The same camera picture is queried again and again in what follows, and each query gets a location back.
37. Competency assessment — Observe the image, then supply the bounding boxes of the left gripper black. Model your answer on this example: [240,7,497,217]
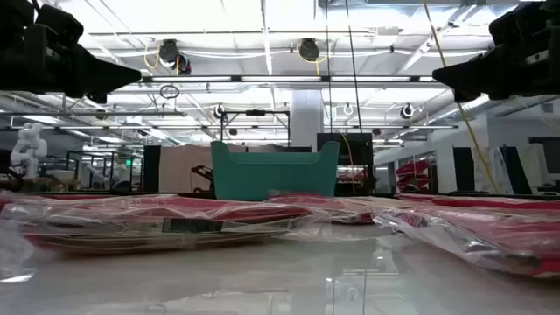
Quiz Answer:
[0,24,144,105]

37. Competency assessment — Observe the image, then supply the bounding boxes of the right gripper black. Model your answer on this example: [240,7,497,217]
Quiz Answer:
[431,38,560,104]

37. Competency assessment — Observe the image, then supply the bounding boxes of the red popcorn bag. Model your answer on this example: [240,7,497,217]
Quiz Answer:
[0,199,316,257]
[0,192,211,207]
[371,201,560,280]
[266,193,380,225]
[396,193,560,211]

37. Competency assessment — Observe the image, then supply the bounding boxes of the black metal rack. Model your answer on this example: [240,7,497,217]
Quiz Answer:
[65,150,145,192]

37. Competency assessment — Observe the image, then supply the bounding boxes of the black upright panel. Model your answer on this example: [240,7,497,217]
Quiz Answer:
[143,144,162,193]

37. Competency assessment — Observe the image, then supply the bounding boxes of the white robot figure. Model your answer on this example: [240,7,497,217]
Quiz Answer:
[10,122,48,179]

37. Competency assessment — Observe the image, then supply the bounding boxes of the red stacked items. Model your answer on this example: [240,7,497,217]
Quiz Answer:
[395,159,432,190]

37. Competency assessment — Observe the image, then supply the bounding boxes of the beige panel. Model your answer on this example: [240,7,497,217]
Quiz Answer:
[158,144,214,193]

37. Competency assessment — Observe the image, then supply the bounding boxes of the black cabinet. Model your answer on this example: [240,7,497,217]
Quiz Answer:
[317,132,375,197]

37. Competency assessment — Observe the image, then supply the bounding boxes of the white square column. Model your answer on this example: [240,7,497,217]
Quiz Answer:
[290,89,325,152]

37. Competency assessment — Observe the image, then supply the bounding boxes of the long ceiling light bar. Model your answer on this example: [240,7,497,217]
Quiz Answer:
[139,74,438,84]

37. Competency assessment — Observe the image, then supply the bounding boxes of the teal plastic basket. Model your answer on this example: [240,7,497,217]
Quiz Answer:
[209,139,341,202]

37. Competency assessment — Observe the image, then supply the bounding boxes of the yellow extension cable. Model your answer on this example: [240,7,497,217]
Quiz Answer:
[422,0,501,193]

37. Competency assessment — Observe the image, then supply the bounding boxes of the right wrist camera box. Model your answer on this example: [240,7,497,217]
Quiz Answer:
[488,3,548,45]

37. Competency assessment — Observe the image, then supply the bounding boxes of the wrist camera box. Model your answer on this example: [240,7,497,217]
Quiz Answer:
[488,3,548,45]
[33,3,85,46]

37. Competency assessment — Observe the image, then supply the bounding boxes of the black hanging cable reel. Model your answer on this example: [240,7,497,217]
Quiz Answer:
[297,38,321,62]
[157,38,181,67]

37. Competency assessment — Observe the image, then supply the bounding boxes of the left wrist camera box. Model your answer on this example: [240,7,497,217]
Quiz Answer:
[33,3,85,46]

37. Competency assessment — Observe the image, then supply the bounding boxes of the black power cable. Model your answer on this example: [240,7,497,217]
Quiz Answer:
[344,0,365,135]

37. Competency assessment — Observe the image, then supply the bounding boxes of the black metal frame rig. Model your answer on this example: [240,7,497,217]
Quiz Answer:
[220,108,291,148]

